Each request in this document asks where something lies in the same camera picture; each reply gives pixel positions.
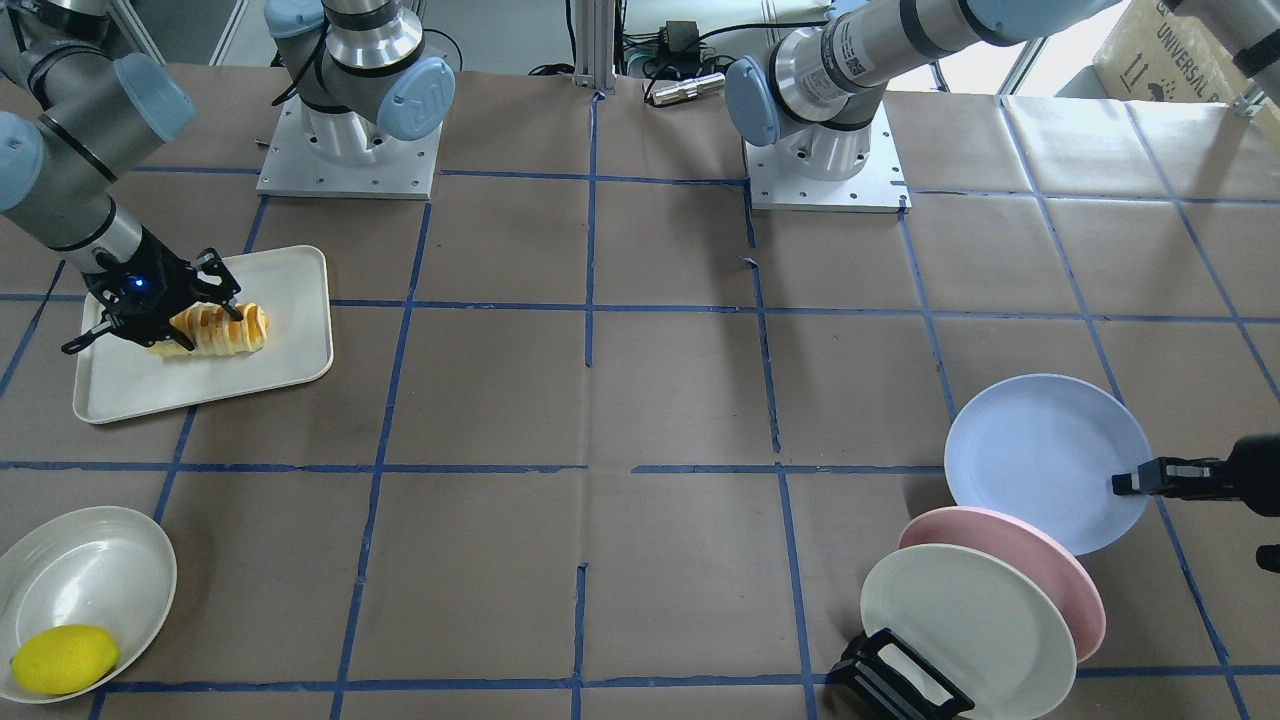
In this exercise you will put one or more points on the pink plate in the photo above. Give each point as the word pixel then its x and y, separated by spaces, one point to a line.
pixel 1031 551

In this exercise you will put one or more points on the cardboard box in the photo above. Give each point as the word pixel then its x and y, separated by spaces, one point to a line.
pixel 1153 54

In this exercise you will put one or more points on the aluminium frame post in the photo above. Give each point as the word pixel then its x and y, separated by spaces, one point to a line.
pixel 594 25

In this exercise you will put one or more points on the black dish rack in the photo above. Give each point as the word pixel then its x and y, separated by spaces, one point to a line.
pixel 887 691

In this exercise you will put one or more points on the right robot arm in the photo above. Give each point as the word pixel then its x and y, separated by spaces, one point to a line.
pixel 362 71

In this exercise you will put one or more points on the yellow lemon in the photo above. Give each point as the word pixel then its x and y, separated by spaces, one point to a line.
pixel 65 659

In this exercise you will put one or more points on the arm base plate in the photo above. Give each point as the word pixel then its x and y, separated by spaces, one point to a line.
pixel 821 169
pixel 341 156

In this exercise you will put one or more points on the blue plate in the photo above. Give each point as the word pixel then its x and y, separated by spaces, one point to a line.
pixel 1044 449

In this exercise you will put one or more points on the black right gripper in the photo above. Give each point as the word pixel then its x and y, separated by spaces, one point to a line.
pixel 163 279

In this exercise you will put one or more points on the silver metal cylinder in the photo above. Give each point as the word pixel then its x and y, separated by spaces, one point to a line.
pixel 687 90

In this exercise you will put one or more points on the striped yellow bread roll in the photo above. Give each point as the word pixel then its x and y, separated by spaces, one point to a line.
pixel 214 334

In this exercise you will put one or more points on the white shallow bowl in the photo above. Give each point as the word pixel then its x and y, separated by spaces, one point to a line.
pixel 106 566

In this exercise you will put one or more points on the white plate in rack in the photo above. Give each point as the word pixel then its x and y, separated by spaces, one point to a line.
pixel 983 624

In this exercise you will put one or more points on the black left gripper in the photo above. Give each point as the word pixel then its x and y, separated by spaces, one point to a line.
pixel 1256 468

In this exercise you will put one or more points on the black power adapter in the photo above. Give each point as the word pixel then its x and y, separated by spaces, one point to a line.
pixel 679 42

